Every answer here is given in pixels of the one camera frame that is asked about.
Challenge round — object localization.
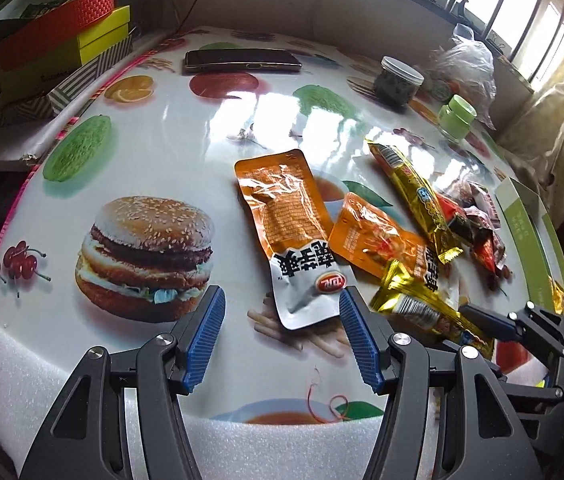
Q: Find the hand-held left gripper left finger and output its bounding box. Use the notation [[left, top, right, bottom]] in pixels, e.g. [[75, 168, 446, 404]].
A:
[[19, 285, 227, 480]]

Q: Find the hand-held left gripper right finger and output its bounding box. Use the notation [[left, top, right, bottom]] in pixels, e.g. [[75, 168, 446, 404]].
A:
[[338, 286, 545, 480]]

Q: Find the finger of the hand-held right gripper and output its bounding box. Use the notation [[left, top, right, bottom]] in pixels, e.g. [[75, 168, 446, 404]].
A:
[[459, 304, 517, 341]]

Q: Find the short gold snack packet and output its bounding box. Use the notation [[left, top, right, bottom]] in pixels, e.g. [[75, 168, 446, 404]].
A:
[[369, 260, 495, 358]]

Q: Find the red small snack packet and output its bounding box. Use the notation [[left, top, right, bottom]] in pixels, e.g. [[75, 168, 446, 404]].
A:
[[470, 236, 508, 275]]

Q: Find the dark small snack packet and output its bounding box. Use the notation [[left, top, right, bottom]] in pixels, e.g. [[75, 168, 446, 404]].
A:
[[448, 211, 492, 247]]

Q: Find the green and white box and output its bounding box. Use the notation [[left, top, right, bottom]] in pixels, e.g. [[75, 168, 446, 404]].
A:
[[494, 177, 564, 311]]

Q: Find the small orange snack packet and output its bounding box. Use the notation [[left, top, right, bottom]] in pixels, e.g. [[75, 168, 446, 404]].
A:
[[328, 192, 455, 293]]

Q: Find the pink small snack packet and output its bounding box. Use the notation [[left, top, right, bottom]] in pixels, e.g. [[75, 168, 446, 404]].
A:
[[452, 181, 501, 226]]

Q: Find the large orange snack packet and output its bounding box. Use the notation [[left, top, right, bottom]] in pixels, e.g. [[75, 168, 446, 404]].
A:
[[234, 149, 347, 331]]

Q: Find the long gold snack packet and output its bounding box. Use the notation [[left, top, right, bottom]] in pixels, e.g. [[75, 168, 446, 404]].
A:
[[366, 139, 465, 265]]

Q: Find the red thread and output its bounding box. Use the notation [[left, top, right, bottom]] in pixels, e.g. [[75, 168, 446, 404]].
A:
[[307, 367, 350, 423]]

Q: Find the white foam sheet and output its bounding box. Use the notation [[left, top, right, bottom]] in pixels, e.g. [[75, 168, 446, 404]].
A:
[[0, 305, 387, 480]]

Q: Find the green jar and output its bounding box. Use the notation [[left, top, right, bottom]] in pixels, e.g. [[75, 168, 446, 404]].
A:
[[436, 94, 477, 142]]

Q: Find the beige curtain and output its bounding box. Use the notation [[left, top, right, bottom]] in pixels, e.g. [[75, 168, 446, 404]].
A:
[[492, 20, 564, 221]]

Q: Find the food print tablecloth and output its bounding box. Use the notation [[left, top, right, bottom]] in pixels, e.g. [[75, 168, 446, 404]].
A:
[[0, 25, 564, 426]]

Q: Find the clear jar with dark contents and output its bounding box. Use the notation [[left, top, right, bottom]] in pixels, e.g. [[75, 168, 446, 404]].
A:
[[373, 56, 425, 109]]

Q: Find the clear plastic bag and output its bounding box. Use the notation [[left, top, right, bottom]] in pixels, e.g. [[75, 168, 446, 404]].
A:
[[429, 22, 497, 126]]

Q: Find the black smartphone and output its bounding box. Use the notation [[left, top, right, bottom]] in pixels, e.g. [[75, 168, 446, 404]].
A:
[[183, 48, 303, 75]]

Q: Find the striped box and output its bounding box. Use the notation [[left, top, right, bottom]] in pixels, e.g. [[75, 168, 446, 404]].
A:
[[12, 37, 135, 118]]

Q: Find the barred window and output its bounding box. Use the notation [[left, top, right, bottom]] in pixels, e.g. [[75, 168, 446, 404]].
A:
[[322, 0, 564, 81]]

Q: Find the red textured box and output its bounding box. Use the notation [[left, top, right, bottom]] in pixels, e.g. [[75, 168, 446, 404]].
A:
[[0, 0, 115, 71]]

